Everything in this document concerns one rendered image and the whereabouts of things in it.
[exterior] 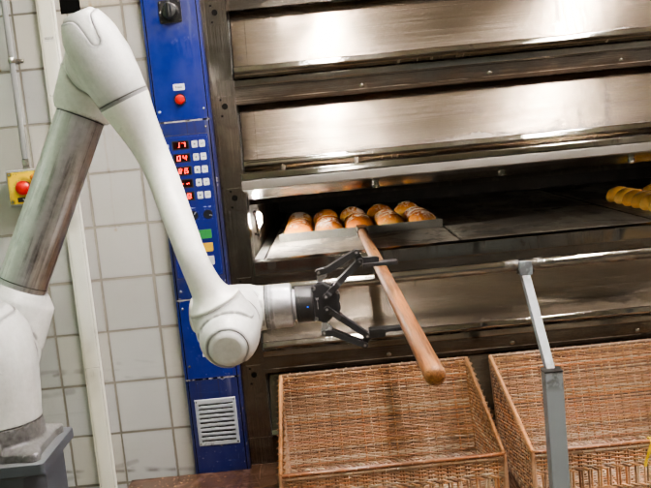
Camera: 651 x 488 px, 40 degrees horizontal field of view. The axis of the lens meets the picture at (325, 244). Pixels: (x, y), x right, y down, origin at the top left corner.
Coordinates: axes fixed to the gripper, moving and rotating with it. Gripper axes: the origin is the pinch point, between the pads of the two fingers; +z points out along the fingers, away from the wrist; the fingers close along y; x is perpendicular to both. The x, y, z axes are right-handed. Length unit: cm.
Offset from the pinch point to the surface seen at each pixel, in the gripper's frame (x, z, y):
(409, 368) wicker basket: -73, 8, 36
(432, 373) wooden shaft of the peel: 60, 0, 0
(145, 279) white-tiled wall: -77, -65, 3
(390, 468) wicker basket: -27, -2, 47
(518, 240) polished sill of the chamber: -76, 43, 2
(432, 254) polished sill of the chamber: -76, 18, 4
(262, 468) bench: -73, -37, 61
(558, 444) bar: -16, 35, 41
